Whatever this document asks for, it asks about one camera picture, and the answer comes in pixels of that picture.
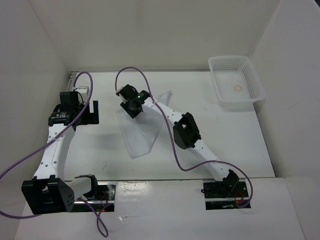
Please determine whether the orange rubber band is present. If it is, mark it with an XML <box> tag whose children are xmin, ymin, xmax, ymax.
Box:
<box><xmin>234</xmin><ymin>85</ymin><xmax>242</xmax><ymax>92</ymax></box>

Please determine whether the white fabric skirt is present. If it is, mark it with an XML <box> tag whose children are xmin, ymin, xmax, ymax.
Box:
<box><xmin>115</xmin><ymin>90</ymin><xmax>175</xmax><ymax>160</ymax></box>

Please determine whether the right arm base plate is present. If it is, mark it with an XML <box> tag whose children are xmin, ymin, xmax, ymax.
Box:
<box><xmin>200</xmin><ymin>180</ymin><xmax>250</xmax><ymax>211</ymax></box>

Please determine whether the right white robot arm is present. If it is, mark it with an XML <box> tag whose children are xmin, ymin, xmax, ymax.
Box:
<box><xmin>116</xmin><ymin>84</ymin><xmax>239</xmax><ymax>198</ymax></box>

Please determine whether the white perforated plastic basket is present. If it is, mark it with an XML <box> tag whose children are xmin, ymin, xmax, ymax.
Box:
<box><xmin>208</xmin><ymin>55</ymin><xmax>266</xmax><ymax>109</ymax></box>

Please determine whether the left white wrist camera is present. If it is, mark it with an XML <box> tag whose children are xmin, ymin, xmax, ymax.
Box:
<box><xmin>72</xmin><ymin>86</ymin><xmax>90</xmax><ymax>105</ymax></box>

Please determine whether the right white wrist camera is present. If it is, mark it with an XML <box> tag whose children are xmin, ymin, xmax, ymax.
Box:
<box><xmin>116</xmin><ymin>86</ymin><xmax>128</xmax><ymax>102</ymax></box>

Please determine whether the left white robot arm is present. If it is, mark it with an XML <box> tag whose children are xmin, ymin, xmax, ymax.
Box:
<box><xmin>21</xmin><ymin>86</ymin><xmax>100</xmax><ymax>215</ymax></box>

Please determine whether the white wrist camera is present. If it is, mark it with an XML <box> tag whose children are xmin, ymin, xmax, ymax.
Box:
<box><xmin>116</xmin><ymin>86</ymin><xmax>128</xmax><ymax>102</ymax></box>
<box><xmin>72</xmin><ymin>86</ymin><xmax>90</xmax><ymax>105</ymax></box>

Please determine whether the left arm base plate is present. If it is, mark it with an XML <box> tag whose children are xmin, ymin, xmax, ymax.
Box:
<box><xmin>72</xmin><ymin>180</ymin><xmax>117</xmax><ymax>213</ymax></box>

